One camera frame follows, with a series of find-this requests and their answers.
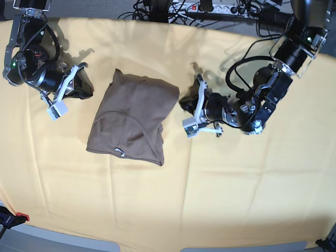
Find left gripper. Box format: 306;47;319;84
178;81;236;125

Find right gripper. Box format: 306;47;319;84
34;69;93;100

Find brown T-shirt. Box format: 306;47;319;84
86;69;180;166

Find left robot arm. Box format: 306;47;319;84
179;1;332;138

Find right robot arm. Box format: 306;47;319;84
3;1;93;106

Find white power strip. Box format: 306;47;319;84
169;1;259;19

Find yellow table cloth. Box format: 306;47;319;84
1;18;335;251

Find black power adapter box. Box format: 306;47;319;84
259;9;292;29

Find red black clamp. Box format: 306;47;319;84
1;206;30;229

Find black corner clamp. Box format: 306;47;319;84
316;238;336;252

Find black cable bundle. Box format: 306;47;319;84
117;0;211;27

